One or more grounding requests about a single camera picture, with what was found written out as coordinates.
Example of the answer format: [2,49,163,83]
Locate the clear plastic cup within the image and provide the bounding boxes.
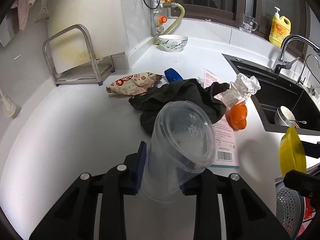
[142,101,215,203]

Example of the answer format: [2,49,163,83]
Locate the gas valve with hose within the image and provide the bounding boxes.
[142,0,185,45]

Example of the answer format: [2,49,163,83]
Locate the white bowl in sink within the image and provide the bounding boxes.
[274,106,296,127]

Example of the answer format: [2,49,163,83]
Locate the steel cutting board rack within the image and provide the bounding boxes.
[42,22,115,87]

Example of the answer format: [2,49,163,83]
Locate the small chrome faucet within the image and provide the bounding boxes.
[296,54,319,85]

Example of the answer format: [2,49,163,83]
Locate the yellow dish soap bottle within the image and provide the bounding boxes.
[269,7,291,48]

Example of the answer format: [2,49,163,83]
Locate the white bottle brush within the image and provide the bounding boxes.
[0,90,16,118]

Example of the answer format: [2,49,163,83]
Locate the clear glass mug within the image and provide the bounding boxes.
[239,14,258,33]

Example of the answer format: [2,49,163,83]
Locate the grey perforated trash bin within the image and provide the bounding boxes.
[275,177,316,239]

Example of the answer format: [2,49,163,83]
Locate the black cloth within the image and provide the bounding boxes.
[129,79,229,135]

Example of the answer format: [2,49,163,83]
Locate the yellow plastic ring lid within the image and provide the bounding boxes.
[279,126,306,176]

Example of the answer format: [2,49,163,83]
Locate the black kitchen sink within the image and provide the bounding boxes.
[223,55,319,136]

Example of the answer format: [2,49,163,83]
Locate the pink hanging rag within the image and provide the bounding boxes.
[10,0,36,30]

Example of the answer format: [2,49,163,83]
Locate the white paper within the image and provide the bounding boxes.
[220,73,261,109]

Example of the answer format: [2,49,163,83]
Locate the white cutting board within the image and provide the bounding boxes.
[47,0,130,75]

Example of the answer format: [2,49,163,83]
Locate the orange peel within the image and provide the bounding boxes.
[229,103,247,130]

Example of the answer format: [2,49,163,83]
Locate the chrome kitchen faucet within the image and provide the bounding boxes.
[272,34,320,75]

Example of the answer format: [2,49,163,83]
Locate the blue strap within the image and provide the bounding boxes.
[164,67,185,83]

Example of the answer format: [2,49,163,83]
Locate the patterned ceramic bowl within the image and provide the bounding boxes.
[158,34,188,53]

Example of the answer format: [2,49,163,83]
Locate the pink paper box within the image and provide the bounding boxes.
[199,68,240,169]

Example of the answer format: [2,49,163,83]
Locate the hanging peeler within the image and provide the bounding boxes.
[35,0,49,24]

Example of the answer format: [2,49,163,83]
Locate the red patterned snack wrapper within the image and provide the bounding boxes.
[106,72,164,96]

